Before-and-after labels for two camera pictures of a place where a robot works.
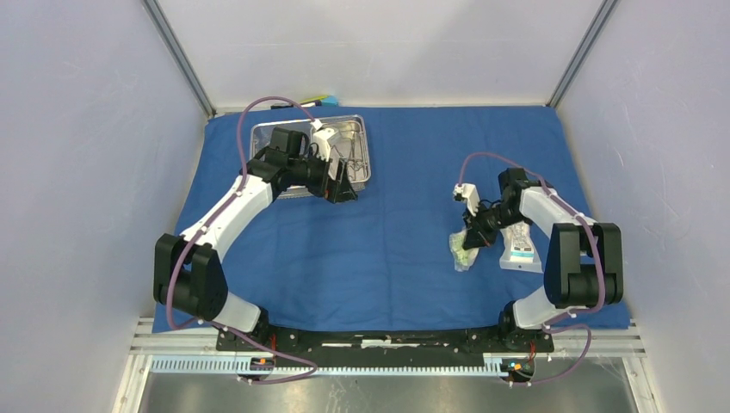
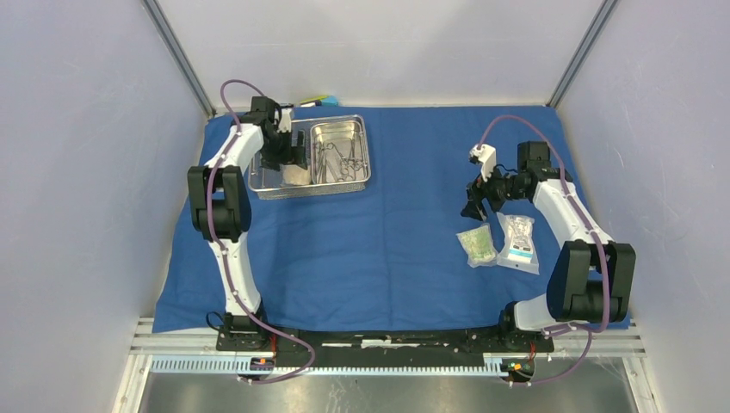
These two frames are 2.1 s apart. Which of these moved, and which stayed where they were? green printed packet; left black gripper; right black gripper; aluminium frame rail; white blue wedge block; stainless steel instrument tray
Moved: green printed packet; right black gripper; left black gripper
Stayed: white blue wedge block; aluminium frame rail; stainless steel instrument tray
